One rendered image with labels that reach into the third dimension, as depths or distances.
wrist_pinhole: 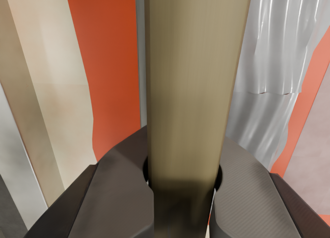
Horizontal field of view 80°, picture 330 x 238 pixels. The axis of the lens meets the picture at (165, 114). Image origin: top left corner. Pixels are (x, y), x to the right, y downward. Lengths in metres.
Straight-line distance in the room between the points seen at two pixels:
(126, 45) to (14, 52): 0.09
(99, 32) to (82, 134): 0.11
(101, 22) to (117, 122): 0.10
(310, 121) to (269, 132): 0.04
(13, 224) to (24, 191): 2.35
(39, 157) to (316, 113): 0.28
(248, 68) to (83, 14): 0.15
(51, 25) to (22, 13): 0.02
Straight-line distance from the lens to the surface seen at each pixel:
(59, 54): 0.21
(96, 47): 0.19
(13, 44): 0.22
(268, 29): 0.19
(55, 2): 0.20
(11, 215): 2.51
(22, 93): 0.22
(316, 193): 0.32
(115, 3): 0.19
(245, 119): 0.21
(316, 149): 0.27
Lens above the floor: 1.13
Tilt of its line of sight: 62 degrees down
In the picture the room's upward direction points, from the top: 175 degrees counter-clockwise
